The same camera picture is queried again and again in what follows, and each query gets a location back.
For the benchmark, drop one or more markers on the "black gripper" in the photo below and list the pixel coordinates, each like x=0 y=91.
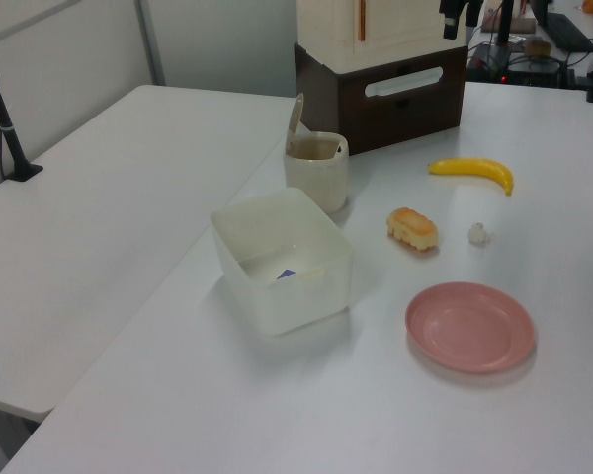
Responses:
x=455 y=4

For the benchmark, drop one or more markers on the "white paper ball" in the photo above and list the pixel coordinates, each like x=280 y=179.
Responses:
x=479 y=234

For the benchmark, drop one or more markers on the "beige trash can with lid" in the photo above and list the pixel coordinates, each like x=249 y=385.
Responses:
x=316 y=180

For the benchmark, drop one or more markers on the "black electronics base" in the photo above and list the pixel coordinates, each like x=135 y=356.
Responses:
x=519 y=71

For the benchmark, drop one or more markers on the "black keyboard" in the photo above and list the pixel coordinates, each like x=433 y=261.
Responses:
x=566 y=29

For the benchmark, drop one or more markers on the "dark brown drawer box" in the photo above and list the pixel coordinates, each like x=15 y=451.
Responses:
x=405 y=116

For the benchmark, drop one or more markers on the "yellow banana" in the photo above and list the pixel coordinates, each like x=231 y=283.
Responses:
x=474 y=166

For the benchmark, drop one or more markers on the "toy bread loaf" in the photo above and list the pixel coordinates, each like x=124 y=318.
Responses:
x=412 y=228

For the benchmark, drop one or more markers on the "pink plate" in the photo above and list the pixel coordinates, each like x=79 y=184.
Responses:
x=469 y=328

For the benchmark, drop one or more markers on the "white plastic container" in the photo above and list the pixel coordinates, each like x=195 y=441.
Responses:
x=281 y=301

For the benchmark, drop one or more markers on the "black camera stand pole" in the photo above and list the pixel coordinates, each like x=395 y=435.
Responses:
x=2 y=118

